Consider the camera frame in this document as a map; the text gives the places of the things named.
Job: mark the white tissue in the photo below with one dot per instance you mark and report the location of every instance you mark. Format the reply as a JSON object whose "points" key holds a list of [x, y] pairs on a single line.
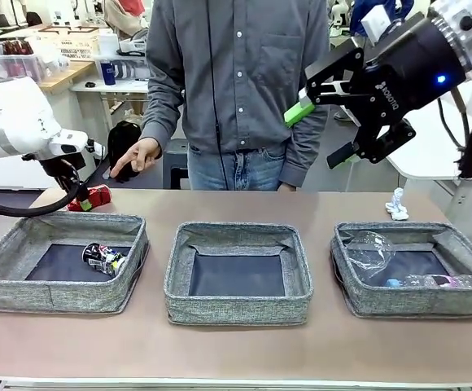
{"points": [[398, 209]]}

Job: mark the person's left forearm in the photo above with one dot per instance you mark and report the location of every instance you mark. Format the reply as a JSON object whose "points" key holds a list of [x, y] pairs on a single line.
{"points": [[305, 155]]}

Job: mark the person's right hand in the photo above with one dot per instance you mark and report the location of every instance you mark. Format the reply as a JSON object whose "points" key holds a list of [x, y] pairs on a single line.
{"points": [[144, 152]]}

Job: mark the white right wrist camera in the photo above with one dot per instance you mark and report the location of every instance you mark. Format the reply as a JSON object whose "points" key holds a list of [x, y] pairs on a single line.
{"points": [[376, 22]]}

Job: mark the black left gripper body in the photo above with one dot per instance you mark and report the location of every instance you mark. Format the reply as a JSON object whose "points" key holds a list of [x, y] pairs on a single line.
{"points": [[63, 169]]}

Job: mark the dark brown glass bottles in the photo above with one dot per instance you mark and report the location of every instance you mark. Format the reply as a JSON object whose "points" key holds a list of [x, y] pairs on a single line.
{"points": [[18, 47]]}

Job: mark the background person in blue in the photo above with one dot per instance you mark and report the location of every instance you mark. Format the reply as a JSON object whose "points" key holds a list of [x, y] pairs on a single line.
{"points": [[360, 16]]}

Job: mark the crushed red soda can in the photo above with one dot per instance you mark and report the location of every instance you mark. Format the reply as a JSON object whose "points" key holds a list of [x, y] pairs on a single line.
{"points": [[99, 195]]}

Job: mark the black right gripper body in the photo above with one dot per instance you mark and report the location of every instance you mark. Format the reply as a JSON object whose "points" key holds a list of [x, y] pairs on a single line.
{"points": [[407, 69]]}

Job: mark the person's right forearm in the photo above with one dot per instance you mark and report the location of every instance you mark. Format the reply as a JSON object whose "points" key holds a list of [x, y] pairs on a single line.
{"points": [[160, 118]]}

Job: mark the brown wooden frame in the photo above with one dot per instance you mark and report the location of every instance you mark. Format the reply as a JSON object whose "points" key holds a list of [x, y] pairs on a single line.
{"points": [[69, 29]]}

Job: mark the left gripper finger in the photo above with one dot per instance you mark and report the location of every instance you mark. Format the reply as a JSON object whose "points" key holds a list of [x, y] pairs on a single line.
{"points": [[84, 201], [70, 185]]}

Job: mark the clear plastic water bottle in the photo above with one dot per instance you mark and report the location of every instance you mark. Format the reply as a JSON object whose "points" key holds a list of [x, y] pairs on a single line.
{"points": [[435, 281]]}

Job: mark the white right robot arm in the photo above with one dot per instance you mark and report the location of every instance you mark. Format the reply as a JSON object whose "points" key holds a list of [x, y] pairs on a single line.
{"points": [[464, 36]]}

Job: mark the black backpack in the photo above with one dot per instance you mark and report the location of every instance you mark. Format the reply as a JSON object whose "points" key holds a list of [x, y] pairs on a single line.
{"points": [[124, 138]]}

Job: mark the large white table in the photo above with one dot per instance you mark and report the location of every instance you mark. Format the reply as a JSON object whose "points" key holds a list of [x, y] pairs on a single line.
{"points": [[431, 159]]}

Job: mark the blue drink bottle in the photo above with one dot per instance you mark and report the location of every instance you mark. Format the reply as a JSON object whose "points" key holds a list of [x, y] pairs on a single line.
{"points": [[108, 73]]}

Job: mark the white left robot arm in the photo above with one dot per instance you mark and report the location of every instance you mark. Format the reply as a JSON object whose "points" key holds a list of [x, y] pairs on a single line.
{"points": [[16, 118]]}

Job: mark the small black desk object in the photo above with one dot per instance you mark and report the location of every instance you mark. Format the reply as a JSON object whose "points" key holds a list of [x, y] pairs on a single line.
{"points": [[90, 84]]}

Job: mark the clear plastic cup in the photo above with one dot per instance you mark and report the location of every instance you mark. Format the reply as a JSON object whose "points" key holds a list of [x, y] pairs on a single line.
{"points": [[370, 254]]}

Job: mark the person's left hand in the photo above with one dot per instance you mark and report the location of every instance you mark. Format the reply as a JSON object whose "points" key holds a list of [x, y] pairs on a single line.
{"points": [[289, 187]]}

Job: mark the small white background robot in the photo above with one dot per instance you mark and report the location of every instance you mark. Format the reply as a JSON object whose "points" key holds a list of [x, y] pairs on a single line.
{"points": [[337, 16]]}

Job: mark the clear plastic storage box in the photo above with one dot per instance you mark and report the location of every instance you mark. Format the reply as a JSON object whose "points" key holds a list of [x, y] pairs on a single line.
{"points": [[16, 67]]}

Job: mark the aluminium table frame rail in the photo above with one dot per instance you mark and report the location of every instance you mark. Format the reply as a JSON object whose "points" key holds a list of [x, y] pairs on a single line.
{"points": [[97, 385]]}

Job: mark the background person in beige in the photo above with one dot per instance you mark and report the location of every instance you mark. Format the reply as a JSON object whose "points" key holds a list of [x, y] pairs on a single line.
{"points": [[122, 16]]}

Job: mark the dark grey stool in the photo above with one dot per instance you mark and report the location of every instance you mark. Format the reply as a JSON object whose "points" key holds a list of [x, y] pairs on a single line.
{"points": [[175, 163]]}

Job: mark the person in grey shirt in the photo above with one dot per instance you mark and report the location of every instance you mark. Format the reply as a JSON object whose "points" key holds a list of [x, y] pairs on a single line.
{"points": [[240, 81]]}

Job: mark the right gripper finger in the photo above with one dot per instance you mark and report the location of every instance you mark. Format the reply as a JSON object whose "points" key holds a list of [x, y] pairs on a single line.
{"points": [[378, 140], [329, 75]]}

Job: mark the grey fabric basket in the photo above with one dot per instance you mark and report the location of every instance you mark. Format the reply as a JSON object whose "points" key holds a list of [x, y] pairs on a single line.
{"points": [[16, 293], [236, 307], [403, 301]]}

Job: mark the white slotted crate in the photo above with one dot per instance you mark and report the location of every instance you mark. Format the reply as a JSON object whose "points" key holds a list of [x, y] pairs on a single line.
{"points": [[75, 49]]}

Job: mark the white background desk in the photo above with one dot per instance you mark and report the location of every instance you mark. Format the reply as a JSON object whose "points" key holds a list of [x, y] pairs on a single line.
{"points": [[114, 87]]}

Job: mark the dark blue soda can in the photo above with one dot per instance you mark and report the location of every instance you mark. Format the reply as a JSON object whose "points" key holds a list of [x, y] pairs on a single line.
{"points": [[101, 260]]}

